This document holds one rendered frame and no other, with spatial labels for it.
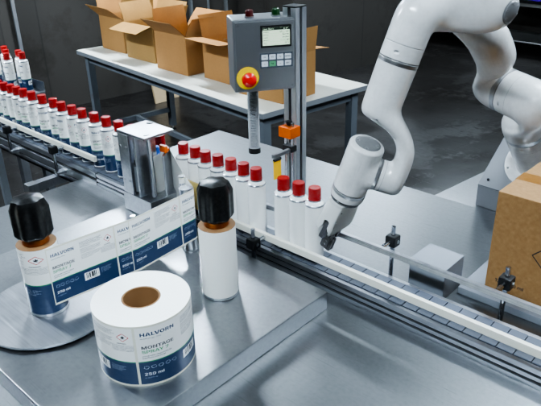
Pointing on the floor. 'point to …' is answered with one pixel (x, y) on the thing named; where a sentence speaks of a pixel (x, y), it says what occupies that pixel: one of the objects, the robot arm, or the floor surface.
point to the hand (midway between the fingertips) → (328, 241)
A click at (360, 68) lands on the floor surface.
